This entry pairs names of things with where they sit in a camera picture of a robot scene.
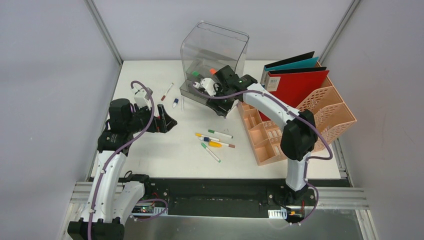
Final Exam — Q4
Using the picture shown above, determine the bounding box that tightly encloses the aluminium frame rail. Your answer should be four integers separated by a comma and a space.
70, 181, 370, 211

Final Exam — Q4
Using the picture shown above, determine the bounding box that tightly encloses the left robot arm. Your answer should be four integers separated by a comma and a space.
67, 98, 178, 240

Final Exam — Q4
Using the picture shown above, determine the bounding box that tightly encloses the white acrylic marker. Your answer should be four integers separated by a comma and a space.
180, 96, 185, 112

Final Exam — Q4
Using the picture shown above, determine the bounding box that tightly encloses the orange tip black highlighter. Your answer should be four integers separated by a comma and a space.
209, 68, 217, 75

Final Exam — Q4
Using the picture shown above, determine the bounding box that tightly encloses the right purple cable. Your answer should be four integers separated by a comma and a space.
192, 81, 334, 227

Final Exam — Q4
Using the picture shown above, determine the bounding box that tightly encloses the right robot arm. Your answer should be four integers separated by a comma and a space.
206, 65, 318, 205

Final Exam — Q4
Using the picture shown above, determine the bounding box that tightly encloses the blue cap brown marker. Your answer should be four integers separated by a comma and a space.
197, 137, 236, 149

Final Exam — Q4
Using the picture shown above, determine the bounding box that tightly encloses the teal notebook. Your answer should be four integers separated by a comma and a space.
260, 51, 319, 85

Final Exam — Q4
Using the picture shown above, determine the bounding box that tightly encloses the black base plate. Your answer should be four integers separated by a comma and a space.
120, 178, 317, 219

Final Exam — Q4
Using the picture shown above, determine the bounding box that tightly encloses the blue cap small bottle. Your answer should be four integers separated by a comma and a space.
172, 98, 179, 109

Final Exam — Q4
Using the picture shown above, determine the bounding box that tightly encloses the clear drawer organizer box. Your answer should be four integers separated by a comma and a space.
179, 20, 250, 105

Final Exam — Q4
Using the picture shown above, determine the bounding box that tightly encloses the brown cap acrylic marker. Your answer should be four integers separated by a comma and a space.
160, 82, 174, 101

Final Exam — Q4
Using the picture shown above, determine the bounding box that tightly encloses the red notebook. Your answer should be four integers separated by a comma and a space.
260, 67, 330, 108

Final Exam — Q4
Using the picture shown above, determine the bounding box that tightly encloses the left circuit board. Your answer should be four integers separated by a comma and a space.
132, 205, 155, 215

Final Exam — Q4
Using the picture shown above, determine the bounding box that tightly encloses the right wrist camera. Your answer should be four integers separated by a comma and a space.
193, 78, 216, 97

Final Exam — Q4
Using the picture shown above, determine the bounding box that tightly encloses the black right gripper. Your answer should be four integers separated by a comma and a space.
206, 83, 235, 117

